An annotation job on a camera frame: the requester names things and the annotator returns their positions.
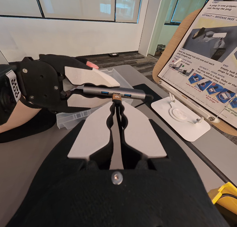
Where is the clear plastic bin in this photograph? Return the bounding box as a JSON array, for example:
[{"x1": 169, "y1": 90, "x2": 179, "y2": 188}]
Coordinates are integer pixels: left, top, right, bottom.
[{"x1": 56, "y1": 68, "x2": 134, "y2": 130}]

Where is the yellow storage bin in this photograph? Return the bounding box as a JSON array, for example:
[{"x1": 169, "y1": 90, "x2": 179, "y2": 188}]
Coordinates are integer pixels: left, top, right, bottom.
[{"x1": 207, "y1": 182, "x2": 237, "y2": 214}]

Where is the white metal stand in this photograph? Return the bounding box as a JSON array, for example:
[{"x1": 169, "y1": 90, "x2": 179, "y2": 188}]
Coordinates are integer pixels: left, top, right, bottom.
[{"x1": 150, "y1": 93, "x2": 221, "y2": 142}]

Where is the thin black cable small copper plug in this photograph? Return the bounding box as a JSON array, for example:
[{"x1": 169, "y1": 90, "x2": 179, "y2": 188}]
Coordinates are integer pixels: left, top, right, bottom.
[{"x1": 112, "y1": 92, "x2": 123, "y2": 170}]

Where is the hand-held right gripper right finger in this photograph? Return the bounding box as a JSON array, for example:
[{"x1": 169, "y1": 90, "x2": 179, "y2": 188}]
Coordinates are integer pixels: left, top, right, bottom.
[{"x1": 120, "y1": 101, "x2": 167, "y2": 161}]

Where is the glass window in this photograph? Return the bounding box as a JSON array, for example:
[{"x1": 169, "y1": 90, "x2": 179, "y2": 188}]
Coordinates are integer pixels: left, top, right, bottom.
[
  {"x1": 164, "y1": 0, "x2": 218, "y2": 26},
  {"x1": 0, "y1": 0, "x2": 144, "y2": 24}
]

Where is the person's left hand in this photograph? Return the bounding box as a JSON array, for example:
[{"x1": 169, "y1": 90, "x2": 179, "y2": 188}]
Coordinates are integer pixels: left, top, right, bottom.
[{"x1": 86, "y1": 61, "x2": 100, "y2": 70}]

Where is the printed instruction sheet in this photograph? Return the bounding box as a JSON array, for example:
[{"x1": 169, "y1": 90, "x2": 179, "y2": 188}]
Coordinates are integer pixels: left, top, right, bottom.
[{"x1": 157, "y1": 0, "x2": 237, "y2": 129}]

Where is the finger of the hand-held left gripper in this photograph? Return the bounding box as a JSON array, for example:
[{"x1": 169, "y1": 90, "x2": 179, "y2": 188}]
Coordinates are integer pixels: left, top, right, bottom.
[
  {"x1": 67, "y1": 93, "x2": 113, "y2": 109},
  {"x1": 64, "y1": 66, "x2": 121, "y2": 88}
]

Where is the instruction sheet on wooden stand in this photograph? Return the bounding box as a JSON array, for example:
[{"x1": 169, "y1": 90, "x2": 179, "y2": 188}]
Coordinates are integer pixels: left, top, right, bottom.
[{"x1": 152, "y1": 8, "x2": 237, "y2": 137}]

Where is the grey USB hub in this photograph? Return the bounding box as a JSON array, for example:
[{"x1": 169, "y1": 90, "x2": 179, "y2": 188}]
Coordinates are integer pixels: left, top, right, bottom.
[{"x1": 83, "y1": 84, "x2": 154, "y2": 109}]

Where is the person's left forearm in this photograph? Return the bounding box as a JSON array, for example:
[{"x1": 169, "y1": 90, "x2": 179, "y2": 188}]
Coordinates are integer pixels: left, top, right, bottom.
[{"x1": 0, "y1": 101, "x2": 43, "y2": 134}]

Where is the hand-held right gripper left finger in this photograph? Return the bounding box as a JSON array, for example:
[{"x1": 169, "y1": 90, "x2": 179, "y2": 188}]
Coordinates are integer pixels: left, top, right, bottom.
[{"x1": 67, "y1": 102, "x2": 114, "y2": 161}]

